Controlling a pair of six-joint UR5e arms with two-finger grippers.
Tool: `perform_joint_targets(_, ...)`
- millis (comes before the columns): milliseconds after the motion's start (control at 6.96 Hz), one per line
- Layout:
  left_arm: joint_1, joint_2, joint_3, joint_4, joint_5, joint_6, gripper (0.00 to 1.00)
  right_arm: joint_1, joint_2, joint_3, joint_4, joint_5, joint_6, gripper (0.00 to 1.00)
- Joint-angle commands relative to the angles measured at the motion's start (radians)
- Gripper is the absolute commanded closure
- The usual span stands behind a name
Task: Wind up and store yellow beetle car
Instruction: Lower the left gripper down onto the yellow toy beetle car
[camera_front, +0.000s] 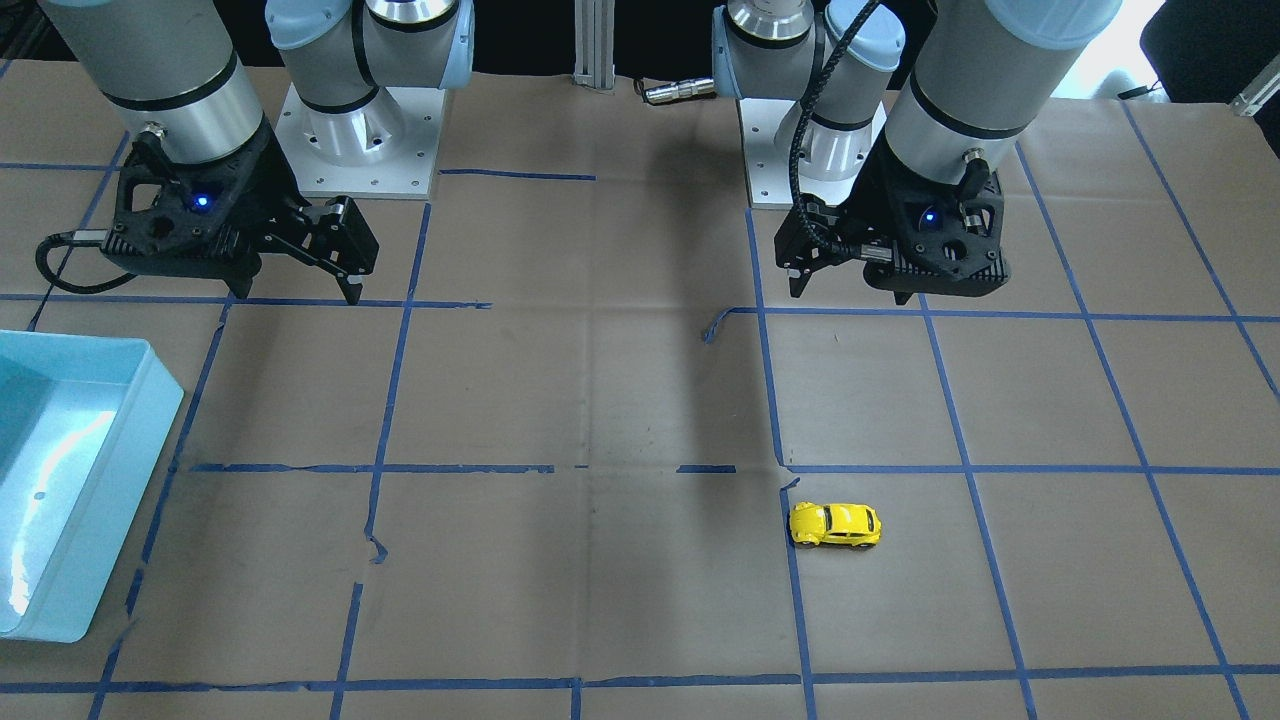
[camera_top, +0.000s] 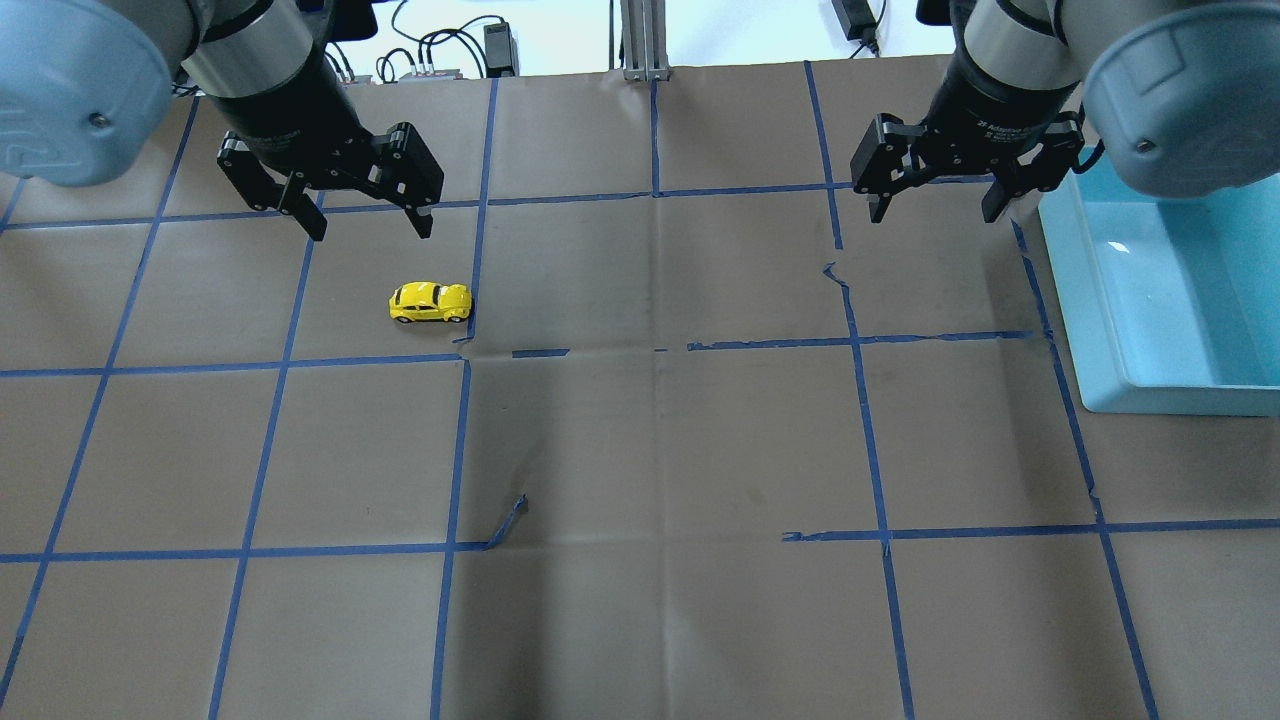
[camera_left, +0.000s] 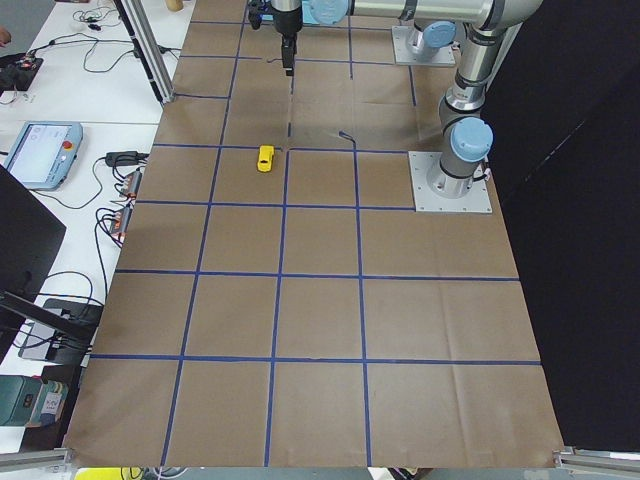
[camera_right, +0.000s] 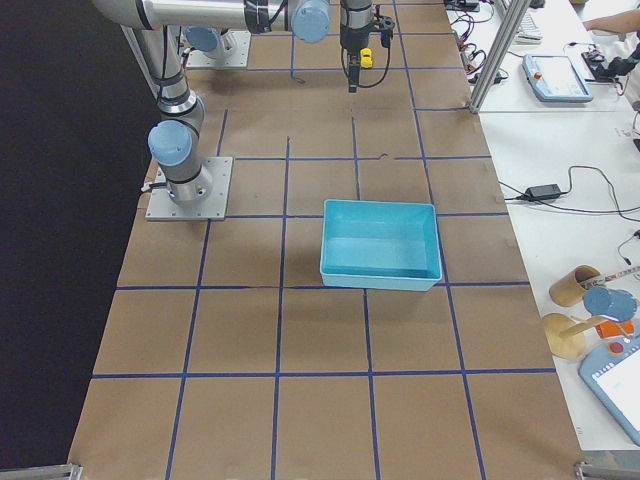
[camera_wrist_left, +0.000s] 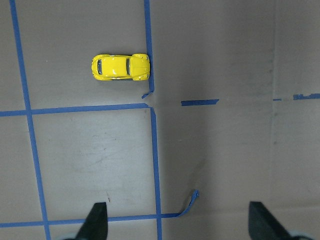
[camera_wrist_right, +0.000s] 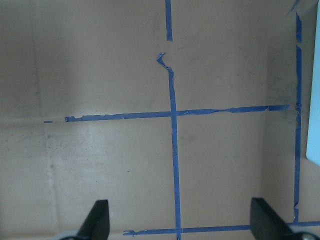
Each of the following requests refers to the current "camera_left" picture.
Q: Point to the brown paper table cover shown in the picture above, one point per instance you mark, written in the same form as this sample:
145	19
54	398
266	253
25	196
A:
308	316

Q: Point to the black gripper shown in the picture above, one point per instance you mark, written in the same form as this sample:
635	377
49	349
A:
286	23

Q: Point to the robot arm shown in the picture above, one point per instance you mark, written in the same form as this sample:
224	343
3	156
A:
467	138
429	36

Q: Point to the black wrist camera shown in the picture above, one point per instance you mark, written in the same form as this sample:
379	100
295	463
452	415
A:
257	11

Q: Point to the teach pendant tablet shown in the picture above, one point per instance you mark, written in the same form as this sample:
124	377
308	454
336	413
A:
43	153

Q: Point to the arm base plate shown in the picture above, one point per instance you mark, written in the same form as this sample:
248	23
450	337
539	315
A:
436	192
403	56

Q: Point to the black monitor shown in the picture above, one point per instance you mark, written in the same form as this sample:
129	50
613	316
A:
31	237

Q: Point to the black power adapter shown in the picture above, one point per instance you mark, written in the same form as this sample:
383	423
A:
125	158

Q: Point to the yellow toy beetle car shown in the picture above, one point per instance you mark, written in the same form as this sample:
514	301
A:
265	158

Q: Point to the aluminium frame post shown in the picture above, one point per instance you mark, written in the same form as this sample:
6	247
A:
137	25

